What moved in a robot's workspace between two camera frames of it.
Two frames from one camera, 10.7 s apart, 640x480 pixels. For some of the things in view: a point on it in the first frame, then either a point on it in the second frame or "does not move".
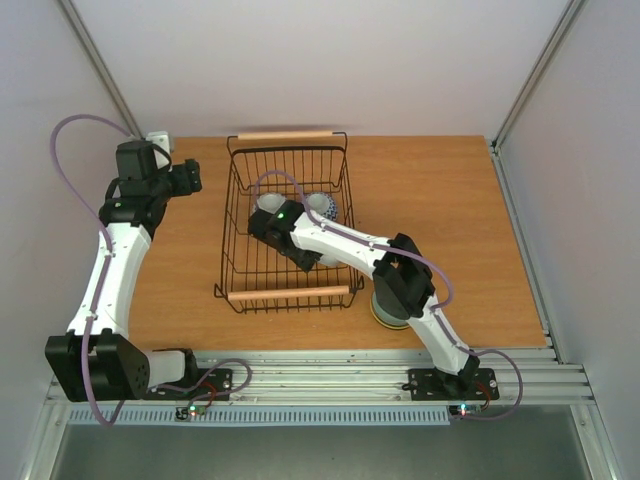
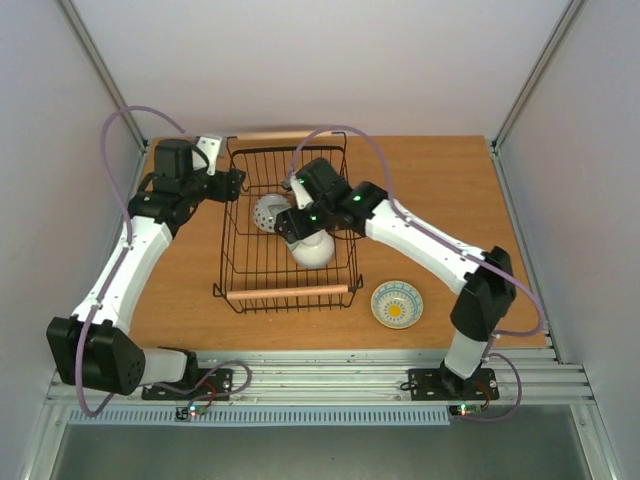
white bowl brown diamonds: x=270 y=201 does not move
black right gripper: x=298 y=255 -> x=284 y=226
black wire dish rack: x=264 y=172 does not move
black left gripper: x=190 y=178 -> x=229 y=185
